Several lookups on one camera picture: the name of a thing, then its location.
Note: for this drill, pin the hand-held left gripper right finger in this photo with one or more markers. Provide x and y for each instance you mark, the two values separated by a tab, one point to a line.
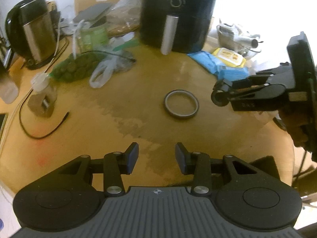
180	158

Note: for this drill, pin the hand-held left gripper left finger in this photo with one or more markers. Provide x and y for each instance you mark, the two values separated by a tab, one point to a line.
132	157

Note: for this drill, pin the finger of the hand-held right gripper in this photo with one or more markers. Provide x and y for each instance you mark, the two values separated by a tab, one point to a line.
237	84
244	94

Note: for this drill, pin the person's right hand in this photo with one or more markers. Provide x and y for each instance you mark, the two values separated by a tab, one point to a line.
294	127

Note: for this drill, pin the blue printed packet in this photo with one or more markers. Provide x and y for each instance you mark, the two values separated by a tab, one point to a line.
232	73

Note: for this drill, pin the light blue crumpled packet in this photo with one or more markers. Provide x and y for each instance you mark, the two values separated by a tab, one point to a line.
204	59

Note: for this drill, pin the metal tube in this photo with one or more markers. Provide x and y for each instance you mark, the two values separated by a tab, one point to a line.
249	42

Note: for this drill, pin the silver foil pouch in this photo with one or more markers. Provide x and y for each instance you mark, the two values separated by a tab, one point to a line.
225	33

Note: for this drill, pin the black air fryer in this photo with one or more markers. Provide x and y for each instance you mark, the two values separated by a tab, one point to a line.
178	12

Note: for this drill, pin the clear plastic bag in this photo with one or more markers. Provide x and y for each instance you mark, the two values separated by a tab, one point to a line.
109	67

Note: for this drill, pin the small brown box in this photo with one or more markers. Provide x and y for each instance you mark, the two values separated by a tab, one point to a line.
40	106

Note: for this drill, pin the green mesh bag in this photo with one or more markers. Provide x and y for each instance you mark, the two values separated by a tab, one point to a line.
76	67

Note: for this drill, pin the spice jar with white cap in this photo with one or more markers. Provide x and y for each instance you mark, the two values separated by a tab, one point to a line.
43	86

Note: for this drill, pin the green canister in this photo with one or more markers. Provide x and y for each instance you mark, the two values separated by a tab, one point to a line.
94	37

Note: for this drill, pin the clear bag of brown snacks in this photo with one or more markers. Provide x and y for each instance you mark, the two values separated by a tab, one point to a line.
123	17

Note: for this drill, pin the black smartphone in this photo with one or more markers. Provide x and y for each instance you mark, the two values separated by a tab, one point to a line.
3	126

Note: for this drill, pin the grey water bottle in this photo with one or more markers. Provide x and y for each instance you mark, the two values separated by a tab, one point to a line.
8	86

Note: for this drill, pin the grey flat electronic device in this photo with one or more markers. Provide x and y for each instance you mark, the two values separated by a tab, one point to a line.
92	11

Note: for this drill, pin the steel electric kettle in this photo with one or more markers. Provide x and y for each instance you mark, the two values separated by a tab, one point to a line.
32	32

